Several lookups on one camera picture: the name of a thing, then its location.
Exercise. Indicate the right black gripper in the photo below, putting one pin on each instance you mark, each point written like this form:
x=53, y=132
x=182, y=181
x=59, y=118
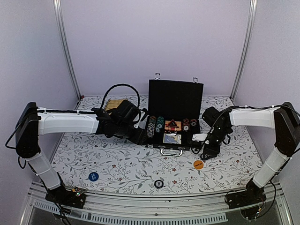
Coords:
x=214, y=151

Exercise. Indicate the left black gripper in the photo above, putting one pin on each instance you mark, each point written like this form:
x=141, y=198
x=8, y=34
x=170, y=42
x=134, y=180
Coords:
x=138, y=138

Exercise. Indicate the blue playing card deck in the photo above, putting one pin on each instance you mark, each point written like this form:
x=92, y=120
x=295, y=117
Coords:
x=168, y=138

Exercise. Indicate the black poker set case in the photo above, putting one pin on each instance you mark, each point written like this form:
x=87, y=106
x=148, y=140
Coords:
x=175, y=100

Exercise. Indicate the black poker chip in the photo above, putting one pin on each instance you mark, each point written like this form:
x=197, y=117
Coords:
x=158, y=184

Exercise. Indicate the black triangular all-in button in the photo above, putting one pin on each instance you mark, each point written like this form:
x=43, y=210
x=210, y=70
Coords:
x=171, y=124

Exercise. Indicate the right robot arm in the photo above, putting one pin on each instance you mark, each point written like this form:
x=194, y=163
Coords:
x=239, y=161

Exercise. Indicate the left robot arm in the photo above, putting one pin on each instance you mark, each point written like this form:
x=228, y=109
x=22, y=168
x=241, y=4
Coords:
x=121, y=122

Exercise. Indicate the orange round button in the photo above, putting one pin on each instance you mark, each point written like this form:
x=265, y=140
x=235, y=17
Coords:
x=198, y=164

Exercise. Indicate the woven bamboo tray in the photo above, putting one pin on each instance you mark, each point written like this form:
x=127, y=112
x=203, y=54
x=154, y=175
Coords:
x=113, y=103

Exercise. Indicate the blue tan chip stack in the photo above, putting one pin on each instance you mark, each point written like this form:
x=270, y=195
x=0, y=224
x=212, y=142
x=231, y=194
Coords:
x=151, y=126

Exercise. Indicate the salmon black chip stack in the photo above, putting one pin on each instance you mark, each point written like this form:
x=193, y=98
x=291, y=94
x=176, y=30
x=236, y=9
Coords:
x=186, y=124

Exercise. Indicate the green blue chip stack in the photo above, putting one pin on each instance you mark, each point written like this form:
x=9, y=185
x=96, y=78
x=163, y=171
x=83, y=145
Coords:
x=159, y=124

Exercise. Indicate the blue round button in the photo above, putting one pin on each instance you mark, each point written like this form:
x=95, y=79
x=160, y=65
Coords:
x=93, y=176

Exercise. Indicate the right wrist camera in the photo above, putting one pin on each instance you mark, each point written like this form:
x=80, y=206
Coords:
x=199, y=137

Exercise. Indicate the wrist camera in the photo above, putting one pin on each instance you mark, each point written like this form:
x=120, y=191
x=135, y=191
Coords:
x=199, y=137
x=140, y=117

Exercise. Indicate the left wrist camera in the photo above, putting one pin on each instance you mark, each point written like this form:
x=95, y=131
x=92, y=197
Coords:
x=140, y=117

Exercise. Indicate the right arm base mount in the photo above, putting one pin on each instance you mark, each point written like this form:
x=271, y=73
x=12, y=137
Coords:
x=235, y=199

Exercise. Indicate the front aluminium rail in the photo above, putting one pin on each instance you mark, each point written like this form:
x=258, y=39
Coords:
x=102, y=208

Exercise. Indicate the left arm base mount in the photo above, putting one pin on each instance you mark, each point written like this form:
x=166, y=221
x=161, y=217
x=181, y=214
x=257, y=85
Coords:
x=62, y=196

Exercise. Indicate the left aluminium frame post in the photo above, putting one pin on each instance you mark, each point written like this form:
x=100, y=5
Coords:
x=66, y=51

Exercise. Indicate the aluminium frame post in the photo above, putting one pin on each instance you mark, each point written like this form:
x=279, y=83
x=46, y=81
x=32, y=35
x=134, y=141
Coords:
x=245, y=48
x=66, y=51

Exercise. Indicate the right aluminium frame post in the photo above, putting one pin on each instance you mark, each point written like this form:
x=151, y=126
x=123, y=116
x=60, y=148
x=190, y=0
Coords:
x=245, y=48

